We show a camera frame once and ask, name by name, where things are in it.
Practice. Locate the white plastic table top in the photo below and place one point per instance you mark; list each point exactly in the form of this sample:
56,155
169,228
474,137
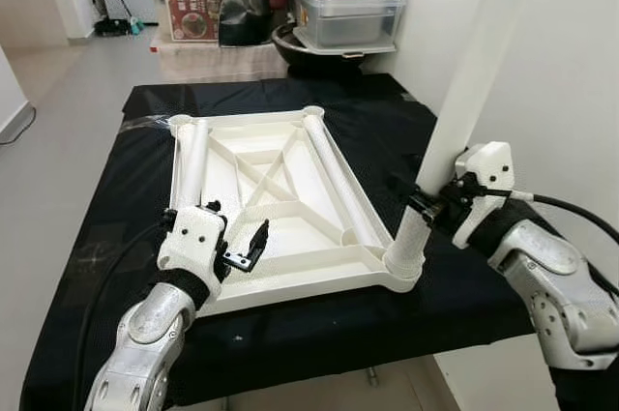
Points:
280,237

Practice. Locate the beige fabric bench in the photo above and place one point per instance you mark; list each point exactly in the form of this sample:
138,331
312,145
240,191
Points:
213,61

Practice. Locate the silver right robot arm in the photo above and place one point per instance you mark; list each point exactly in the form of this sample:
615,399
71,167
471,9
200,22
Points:
551,285

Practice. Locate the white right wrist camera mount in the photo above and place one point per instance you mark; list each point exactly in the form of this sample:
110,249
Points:
488,167

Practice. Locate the black tablecloth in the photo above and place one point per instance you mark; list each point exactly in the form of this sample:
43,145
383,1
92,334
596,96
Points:
116,237

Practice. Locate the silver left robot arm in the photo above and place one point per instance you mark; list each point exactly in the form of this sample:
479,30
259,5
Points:
145,334

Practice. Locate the clear tape strip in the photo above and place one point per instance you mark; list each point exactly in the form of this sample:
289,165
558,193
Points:
145,122

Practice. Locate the clear plastic container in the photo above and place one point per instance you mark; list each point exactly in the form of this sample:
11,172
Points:
348,22

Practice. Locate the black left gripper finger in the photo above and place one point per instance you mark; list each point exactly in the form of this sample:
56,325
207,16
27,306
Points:
259,245

